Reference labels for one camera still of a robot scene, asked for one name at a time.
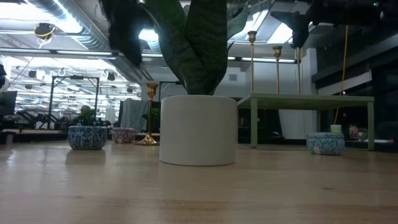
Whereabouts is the light blue patterned candle tin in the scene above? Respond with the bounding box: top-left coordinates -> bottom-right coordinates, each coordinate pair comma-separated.
306,132 -> 346,156

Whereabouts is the long fluorescent ceiling light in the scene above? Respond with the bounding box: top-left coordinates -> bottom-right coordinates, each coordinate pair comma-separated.
55,49 -> 113,57
241,57 -> 296,63

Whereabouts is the small green background plant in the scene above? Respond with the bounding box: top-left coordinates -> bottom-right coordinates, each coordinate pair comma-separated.
76,108 -> 103,127

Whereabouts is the black metal frame rig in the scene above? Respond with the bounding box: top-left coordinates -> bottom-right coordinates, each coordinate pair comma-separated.
48,75 -> 100,129

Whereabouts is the short gold candle holder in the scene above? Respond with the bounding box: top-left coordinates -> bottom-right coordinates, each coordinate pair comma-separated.
272,45 -> 283,94
134,82 -> 160,146

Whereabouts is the round black ceiling device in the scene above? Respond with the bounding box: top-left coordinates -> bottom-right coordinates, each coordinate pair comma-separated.
33,22 -> 56,40

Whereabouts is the grey draped cloth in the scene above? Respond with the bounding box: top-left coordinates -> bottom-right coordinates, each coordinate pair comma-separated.
119,98 -> 150,135

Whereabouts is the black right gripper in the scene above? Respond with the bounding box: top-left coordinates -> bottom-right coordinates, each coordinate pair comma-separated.
269,0 -> 374,49

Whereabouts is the orange-yellow hanging cable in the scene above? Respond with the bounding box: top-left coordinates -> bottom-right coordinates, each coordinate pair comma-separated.
333,24 -> 349,125

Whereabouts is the pale green metal shelf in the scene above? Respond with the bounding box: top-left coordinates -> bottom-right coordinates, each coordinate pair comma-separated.
236,92 -> 376,151

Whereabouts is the silver ceiling air duct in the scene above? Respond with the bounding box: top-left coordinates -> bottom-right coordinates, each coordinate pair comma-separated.
26,0 -> 155,82

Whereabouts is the white round plant pot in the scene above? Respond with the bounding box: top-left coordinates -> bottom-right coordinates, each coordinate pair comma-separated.
159,95 -> 239,167

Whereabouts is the dark computer monitor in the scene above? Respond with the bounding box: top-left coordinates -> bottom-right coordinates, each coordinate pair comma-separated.
0,90 -> 18,116

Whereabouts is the tall gold candle holder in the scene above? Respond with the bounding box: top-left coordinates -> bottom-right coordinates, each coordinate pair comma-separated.
295,46 -> 304,95
247,30 -> 258,94

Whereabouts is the green snake plant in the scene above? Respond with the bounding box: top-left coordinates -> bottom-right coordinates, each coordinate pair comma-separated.
141,0 -> 249,96

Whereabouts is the dark blue patterned candle tin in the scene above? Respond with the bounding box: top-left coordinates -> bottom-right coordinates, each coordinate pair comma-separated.
67,125 -> 108,151

